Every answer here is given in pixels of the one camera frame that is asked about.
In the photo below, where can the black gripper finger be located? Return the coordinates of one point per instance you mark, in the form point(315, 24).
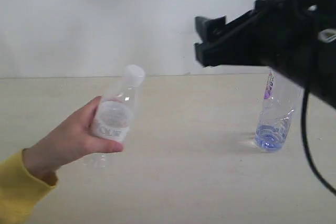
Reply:
point(231, 48)
point(211, 30)

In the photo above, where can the clear bottle white cap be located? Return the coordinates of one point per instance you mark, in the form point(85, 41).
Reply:
point(117, 108)

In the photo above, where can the yellow sleeved forearm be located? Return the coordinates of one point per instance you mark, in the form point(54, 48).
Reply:
point(20, 190)

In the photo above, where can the bare human hand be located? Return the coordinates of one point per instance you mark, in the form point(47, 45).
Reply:
point(68, 142)

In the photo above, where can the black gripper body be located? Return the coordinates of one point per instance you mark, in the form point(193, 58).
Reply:
point(299, 41)

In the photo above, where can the clear bottle purple label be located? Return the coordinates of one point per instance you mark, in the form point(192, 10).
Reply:
point(281, 100)

